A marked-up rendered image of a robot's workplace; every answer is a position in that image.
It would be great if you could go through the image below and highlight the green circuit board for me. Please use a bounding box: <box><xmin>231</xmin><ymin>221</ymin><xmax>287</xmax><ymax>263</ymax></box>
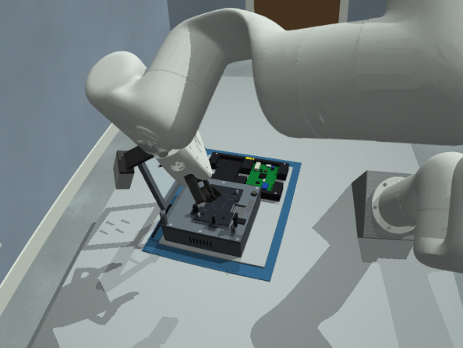
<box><xmin>246</xmin><ymin>162</ymin><xmax>279</xmax><ymax>191</ymax></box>

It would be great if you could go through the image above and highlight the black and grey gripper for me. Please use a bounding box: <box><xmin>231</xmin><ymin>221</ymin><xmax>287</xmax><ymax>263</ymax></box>
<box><xmin>147</xmin><ymin>130</ymin><xmax>221</xmax><ymax>204</ymax></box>

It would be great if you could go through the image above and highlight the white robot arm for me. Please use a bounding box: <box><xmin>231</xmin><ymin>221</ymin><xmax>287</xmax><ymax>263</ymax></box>
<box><xmin>85</xmin><ymin>0</ymin><xmax>463</xmax><ymax>274</ymax></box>

